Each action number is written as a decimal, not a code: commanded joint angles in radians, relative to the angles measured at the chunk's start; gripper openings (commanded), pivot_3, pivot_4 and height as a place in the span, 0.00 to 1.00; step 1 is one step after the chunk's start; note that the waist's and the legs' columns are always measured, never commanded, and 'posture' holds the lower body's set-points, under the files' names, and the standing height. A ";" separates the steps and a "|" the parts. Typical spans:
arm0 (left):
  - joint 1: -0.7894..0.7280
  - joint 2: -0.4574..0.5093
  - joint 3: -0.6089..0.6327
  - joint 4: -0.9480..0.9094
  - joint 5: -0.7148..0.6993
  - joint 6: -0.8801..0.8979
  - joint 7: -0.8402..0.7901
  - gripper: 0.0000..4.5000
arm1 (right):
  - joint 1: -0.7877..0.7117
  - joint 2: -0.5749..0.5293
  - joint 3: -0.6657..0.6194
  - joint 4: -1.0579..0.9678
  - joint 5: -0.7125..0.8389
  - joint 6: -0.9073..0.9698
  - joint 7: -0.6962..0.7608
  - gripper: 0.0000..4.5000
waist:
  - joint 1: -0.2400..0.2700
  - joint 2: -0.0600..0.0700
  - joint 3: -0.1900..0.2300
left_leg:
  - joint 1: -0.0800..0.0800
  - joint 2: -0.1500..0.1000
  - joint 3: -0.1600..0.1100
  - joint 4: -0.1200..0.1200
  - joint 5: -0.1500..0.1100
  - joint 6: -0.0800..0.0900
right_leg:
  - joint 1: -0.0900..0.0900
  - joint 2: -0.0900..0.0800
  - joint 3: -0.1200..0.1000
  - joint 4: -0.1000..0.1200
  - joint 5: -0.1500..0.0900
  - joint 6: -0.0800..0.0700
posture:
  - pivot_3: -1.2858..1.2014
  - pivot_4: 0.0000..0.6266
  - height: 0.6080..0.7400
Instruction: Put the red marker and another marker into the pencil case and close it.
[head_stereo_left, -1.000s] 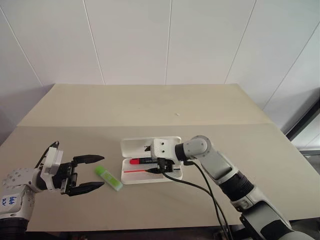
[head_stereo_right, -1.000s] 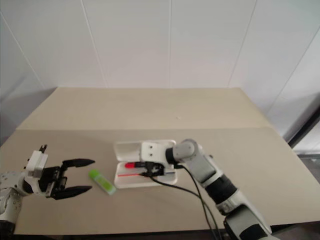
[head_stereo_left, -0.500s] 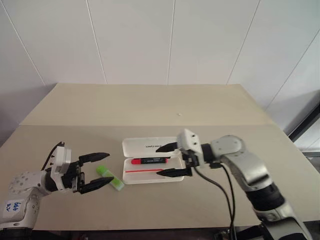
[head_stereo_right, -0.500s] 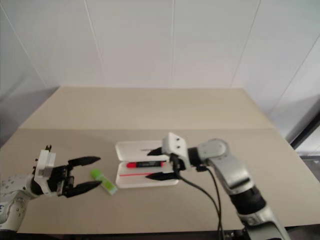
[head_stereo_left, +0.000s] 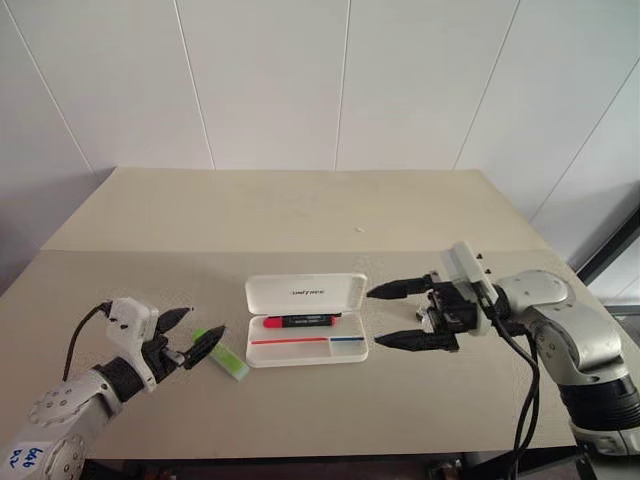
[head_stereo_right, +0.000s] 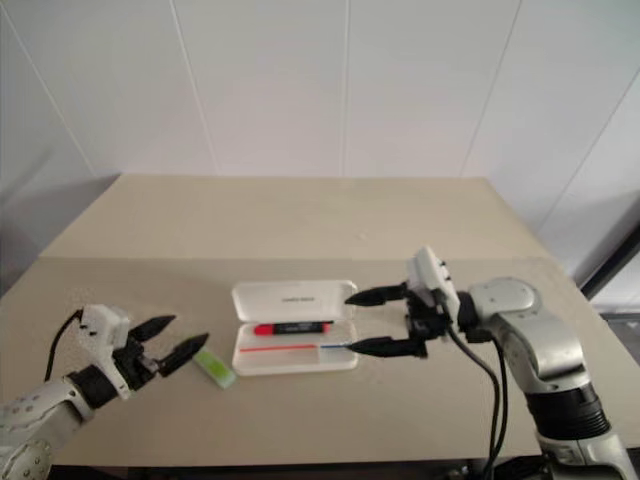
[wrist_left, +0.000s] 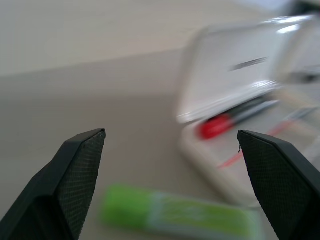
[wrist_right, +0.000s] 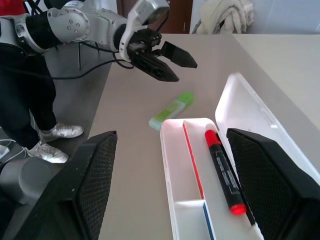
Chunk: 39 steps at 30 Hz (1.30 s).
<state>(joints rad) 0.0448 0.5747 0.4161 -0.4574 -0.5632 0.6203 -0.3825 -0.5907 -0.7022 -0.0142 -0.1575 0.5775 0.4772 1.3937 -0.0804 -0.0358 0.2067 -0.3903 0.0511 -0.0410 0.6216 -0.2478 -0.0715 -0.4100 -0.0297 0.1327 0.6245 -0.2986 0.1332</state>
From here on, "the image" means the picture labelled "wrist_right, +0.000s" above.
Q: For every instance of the grey rounded robot body part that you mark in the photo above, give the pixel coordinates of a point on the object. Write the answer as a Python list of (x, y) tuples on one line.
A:
[(27, 177)]

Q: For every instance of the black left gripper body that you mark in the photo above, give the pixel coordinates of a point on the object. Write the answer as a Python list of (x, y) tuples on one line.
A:
[(145, 41)]

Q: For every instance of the white cloth heap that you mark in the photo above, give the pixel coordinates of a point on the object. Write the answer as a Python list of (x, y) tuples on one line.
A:
[(227, 15)]

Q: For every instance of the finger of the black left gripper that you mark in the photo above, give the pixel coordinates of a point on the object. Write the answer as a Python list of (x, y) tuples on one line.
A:
[(181, 56), (156, 68)]

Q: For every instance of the green highlighter marker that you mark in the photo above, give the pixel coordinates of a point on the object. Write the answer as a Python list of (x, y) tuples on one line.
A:
[(172, 110)]

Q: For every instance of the white plastic pencil case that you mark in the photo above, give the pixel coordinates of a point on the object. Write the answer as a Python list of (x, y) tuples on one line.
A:
[(185, 180)]

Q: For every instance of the person in black trousers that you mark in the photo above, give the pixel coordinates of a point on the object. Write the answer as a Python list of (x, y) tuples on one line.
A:
[(22, 100)]

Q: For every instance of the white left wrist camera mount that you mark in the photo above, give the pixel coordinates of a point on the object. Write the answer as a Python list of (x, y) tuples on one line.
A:
[(132, 22)]

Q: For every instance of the white sneaker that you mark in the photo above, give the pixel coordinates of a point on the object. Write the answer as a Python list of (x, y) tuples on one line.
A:
[(62, 131), (47, 153)]

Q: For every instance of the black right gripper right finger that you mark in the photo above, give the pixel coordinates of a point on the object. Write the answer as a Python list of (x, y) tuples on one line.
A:
[(275, 185)]

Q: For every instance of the dark brown door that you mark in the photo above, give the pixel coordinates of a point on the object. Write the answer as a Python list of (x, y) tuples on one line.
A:
[(177, 15)]

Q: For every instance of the red and black marker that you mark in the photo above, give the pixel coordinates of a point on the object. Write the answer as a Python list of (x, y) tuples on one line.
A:
[(222, 170)]

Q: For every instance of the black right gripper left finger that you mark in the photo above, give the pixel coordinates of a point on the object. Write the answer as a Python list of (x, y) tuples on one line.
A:
[(75, 190)]

